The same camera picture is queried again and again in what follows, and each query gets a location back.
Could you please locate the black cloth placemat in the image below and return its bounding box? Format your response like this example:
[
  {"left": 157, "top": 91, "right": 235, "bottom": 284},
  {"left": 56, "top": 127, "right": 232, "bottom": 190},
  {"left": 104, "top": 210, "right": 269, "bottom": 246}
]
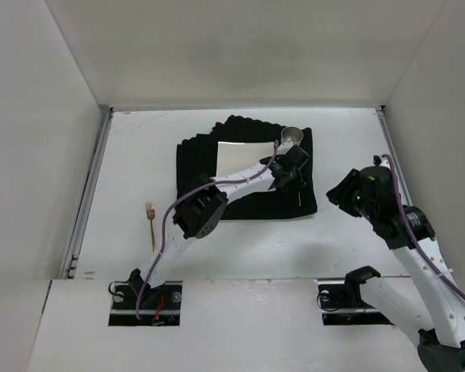
[{"left": 176, "top": 115, "right": 318, "bottom": 221}]

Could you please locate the aluminium table rail right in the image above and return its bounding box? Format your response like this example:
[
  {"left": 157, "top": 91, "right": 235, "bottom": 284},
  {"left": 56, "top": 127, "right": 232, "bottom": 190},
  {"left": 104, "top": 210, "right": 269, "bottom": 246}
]
[{"left": 375, "top": 106, "right": 412, "bottom": 205}]

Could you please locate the white square plate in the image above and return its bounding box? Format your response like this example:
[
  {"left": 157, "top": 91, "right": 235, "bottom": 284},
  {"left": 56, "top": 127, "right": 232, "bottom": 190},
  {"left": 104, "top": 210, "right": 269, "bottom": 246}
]
[{"left": 214, "top": 142, "right": 274, "bottom": 200}]

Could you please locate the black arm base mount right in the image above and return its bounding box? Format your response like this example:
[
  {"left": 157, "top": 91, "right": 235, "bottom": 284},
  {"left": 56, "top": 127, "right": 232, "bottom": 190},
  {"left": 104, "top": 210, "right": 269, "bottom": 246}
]
[{"left": 316, "top": 280, "right": 392, "bottom": 326}]

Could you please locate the metal cup with cork base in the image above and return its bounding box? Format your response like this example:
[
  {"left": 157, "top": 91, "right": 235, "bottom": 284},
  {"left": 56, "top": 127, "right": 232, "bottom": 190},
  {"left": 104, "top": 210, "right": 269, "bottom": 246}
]
[{"left": 281, "top": 126, "right": 304, "bottom": 146}]

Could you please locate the aluminium table rail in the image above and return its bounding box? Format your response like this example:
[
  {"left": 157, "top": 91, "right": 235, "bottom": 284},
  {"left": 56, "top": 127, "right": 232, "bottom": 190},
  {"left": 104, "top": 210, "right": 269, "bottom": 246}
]
[
  {"left": 375, "top": 106, "right": 412, "bottom": 205},
  {"left": 58, "top": 105, "right": 113, "bottom": 279}
]

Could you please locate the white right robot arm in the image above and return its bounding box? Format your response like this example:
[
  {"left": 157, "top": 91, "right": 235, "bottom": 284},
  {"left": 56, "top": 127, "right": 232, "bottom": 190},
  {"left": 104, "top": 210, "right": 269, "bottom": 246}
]
[{"left": 326, "top": 165, "right": 465, "bottom": 371}]

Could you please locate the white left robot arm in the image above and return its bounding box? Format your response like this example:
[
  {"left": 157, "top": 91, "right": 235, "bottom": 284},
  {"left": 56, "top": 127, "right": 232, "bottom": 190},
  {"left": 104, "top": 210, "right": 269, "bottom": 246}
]
[{"left": 129, "top": 144, "right": 311, "bottom": 302}]

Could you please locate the copper fork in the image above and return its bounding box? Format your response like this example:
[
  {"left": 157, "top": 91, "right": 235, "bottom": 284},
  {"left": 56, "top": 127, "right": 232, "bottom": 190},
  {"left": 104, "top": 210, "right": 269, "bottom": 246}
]
[{"left": 145, "top": 201, "right": 157, "bottom": 252}]

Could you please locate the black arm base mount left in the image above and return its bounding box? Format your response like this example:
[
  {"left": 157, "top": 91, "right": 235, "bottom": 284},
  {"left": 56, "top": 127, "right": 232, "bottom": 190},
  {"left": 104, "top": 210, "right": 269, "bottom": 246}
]
[{"left": 108, "top": 281, "right": 183, "bottom": 327}]

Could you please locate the aluminium table rail left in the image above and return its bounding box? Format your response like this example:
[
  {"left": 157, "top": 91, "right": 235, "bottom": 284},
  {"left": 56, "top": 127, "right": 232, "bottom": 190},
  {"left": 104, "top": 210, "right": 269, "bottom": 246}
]
[{"left": 58, "top": 105, "right": 113, "bottom": 279}]

